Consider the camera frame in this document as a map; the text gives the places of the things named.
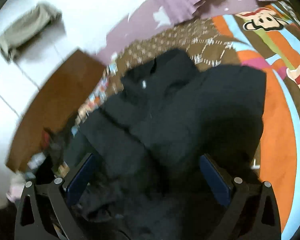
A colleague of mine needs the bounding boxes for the black jacket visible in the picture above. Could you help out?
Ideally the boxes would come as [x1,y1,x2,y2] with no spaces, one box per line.
[64,49,266,239]

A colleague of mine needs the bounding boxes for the beige cloth on wall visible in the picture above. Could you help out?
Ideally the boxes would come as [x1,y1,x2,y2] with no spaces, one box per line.
[0,2,62,62]

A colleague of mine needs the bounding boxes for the brown wooden headboard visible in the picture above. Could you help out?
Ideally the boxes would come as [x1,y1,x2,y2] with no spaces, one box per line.
[6,50,106,172]

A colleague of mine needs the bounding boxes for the dark clothes pile by bed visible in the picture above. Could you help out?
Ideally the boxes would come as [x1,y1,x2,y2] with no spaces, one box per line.
[27,128,73,177]

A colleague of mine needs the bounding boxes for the cartoon monkey bed blanket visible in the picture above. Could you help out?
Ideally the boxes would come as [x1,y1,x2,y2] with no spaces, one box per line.
[75,0,300,240]

